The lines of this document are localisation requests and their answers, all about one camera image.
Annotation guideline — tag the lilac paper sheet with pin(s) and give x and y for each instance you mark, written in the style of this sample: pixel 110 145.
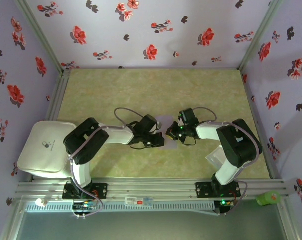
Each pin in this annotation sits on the lilac paper sheet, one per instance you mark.
pixel 165 118

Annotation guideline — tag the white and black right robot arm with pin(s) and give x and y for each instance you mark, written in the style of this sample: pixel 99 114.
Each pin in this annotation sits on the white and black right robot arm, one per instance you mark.
pixel 228 170

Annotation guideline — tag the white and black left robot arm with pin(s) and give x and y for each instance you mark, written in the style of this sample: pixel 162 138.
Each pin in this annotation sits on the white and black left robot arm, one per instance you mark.
pixel 115 135

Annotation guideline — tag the clear plastic box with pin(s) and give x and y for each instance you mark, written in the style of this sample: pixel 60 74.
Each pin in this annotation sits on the clear plastic box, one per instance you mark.
pixel 214 158

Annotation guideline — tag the small pale blue label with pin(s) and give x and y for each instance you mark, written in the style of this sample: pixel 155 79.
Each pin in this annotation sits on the small pale blue label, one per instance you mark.
pixel 147 201

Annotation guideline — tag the white red label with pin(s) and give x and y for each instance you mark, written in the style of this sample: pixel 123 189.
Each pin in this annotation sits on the white red label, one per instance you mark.
pixel 133 201

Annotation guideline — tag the circuit board with green light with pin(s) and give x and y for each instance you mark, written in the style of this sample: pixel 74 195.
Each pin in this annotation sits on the circuit board with green light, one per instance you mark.
pixel 226 203

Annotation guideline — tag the green plastic bottle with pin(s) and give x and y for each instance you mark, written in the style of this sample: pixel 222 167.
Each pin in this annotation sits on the green plastic bottle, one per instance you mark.
pixel 268 198

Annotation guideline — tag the small white bottle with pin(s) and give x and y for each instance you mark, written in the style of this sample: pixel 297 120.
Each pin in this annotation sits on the small white bottle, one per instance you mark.
pixel 41 202

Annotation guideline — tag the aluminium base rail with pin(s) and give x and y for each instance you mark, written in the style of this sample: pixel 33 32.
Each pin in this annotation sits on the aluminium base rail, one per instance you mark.
pixel 150 187

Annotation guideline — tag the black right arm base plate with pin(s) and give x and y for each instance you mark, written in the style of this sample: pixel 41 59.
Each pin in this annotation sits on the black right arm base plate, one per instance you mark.
pixel 202 190

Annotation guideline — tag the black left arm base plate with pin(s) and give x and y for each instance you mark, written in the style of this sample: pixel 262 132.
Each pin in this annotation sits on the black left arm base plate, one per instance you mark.
pixel 102 191

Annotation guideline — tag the aluminium side rail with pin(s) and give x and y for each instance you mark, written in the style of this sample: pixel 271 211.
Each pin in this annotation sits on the aluminium side rail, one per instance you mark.
pixel 250 100
pixel 58 92

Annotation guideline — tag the aluminium corner post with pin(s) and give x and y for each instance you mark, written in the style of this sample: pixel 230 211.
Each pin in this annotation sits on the aluminium corner post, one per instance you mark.
pixel 256 37
pixel 43 37

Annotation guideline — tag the aluminium lower frame bar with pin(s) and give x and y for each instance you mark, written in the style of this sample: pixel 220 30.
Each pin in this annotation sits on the aluminium lower frame bar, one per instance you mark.
pixel 286 220
pixel 12 220

